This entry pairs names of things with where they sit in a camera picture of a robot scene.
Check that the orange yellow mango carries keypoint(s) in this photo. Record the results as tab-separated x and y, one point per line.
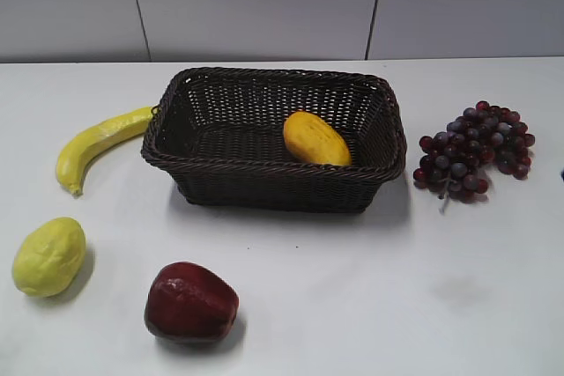
311	140

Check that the yellow banana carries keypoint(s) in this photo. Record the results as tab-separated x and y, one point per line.
75	157

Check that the dark woven wicker basket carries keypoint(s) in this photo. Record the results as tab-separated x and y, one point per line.
219	133

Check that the purple red grape bunch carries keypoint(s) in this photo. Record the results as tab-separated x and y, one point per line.
454	161

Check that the dark red apple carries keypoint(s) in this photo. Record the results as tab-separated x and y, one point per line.
187	303

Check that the pale yellow lemon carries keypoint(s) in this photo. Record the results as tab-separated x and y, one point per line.
49	258

